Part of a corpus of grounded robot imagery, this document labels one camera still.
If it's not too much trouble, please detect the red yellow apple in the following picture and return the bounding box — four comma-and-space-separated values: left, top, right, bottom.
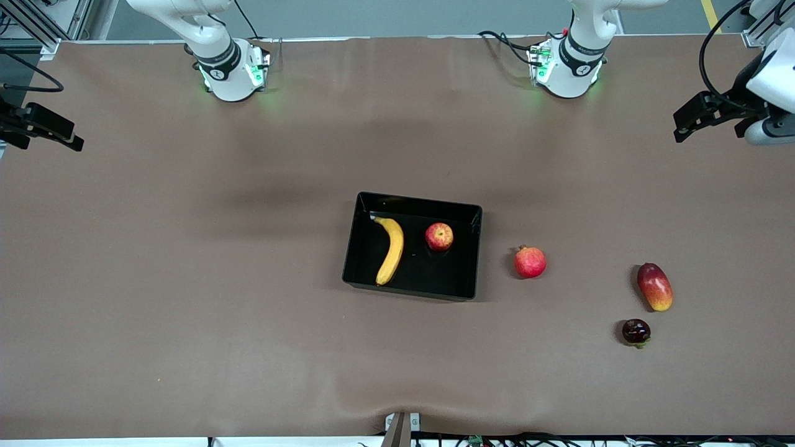
425, 222, 455, 252

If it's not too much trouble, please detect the black plastic box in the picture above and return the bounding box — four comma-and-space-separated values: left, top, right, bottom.
342, 191, 483, 303

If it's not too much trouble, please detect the yellow banana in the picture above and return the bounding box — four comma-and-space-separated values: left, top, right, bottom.
371, 215, 406, 287

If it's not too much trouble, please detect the table cover sheet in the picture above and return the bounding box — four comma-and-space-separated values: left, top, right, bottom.
0, 34, 795, 439

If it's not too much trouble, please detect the red yellow mango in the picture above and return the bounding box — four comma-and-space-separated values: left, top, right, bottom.
637, 263, 674, 312

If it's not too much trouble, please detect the dark purple mangosteen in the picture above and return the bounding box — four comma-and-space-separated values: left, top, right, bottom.
622, 318, 652, 349

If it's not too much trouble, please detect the red pomegranate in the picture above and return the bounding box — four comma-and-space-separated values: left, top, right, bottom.
513, 245, 548, 279

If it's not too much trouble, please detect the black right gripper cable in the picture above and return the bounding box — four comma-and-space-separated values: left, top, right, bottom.
0, 48, 65, 94

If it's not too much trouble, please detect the aluminium frame profile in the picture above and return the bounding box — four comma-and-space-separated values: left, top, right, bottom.
0, 0, 94, 60
741, 0, 795, 49

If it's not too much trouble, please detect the black left arm base cable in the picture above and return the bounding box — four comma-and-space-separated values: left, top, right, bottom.
477, 30, 550, 66

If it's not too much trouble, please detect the black arm base cable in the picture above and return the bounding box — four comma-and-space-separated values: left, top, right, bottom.
233, 0, 264, 42
477, 30, 550, 66

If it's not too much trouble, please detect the black right arm base cable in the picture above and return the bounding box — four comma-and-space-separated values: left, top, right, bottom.
233, 0, 264, 42

